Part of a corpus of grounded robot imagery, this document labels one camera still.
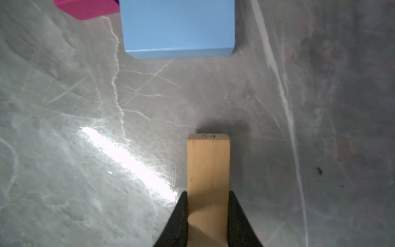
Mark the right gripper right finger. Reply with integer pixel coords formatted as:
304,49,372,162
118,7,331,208
227,191,264,247

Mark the light blue block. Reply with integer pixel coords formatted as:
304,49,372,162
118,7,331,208
119,0,236,59

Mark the natural wood block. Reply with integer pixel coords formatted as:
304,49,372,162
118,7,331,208
187,133,231,247

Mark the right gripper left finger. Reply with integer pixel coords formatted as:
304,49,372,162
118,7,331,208
153,191,188,247

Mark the magenta rectangular block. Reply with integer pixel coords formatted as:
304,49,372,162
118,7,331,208
53,0,120,21

